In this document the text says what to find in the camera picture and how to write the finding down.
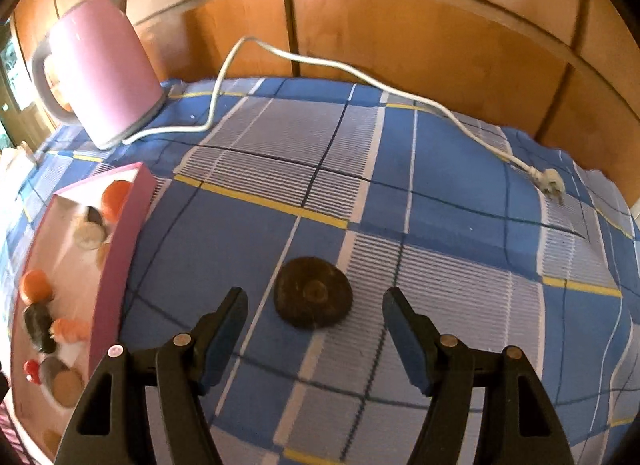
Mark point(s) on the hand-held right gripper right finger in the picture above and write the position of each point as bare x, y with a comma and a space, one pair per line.
405, 345

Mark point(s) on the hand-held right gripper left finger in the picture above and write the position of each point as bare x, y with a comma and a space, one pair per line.
225, 345

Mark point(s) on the dark brown round fruit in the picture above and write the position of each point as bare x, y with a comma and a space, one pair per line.
313, 295

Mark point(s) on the carrot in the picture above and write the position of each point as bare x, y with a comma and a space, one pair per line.
70, 329

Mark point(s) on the cream round vegetable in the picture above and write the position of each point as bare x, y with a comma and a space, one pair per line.
89, 236

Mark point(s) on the orange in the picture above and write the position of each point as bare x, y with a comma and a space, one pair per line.
115, 200
36, 287

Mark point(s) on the red tomato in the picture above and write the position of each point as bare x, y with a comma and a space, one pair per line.
32, 371

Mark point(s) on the blue plaid tablecloth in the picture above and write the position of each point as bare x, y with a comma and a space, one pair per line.
450, 195

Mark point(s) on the pink electric kettle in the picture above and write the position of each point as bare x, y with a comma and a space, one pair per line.
105, 70

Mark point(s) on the wooden wardrobe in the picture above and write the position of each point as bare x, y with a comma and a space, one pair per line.
400, 30

